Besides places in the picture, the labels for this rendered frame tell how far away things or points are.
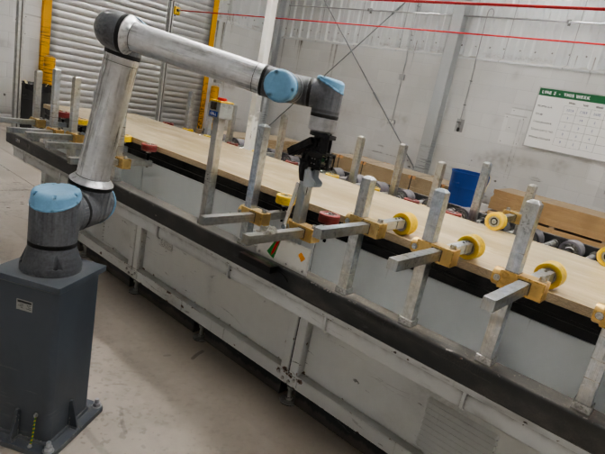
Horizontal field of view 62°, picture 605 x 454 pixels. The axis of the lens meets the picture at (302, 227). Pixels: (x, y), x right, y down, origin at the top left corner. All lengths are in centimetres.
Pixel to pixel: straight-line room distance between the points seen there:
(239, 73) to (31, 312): 99
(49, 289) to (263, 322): 99
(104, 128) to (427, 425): 151
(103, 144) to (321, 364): 120
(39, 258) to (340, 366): 117
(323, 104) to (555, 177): 740
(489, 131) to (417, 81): 168
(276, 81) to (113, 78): 59
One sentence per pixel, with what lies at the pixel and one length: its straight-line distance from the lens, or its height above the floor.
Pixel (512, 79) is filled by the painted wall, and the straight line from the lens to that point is 916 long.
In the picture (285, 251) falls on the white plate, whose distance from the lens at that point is 183.
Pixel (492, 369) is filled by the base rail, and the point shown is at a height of 70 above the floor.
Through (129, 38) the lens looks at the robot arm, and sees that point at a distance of 165.
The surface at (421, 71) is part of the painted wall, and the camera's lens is 986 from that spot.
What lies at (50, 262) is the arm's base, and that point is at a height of 65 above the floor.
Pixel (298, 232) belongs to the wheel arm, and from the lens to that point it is 174.
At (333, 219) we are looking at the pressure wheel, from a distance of 184.
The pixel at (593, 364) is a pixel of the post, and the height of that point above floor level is 83.
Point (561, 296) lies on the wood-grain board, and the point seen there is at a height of 90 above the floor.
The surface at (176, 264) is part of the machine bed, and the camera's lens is 281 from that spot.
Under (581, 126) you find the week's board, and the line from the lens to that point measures 875.
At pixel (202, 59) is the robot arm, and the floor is 135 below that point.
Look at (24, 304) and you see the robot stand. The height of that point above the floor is 51.
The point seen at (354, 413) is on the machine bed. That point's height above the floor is 17.
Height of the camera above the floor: 131
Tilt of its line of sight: 15 degrees down
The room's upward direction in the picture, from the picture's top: 11 degrees clockwise
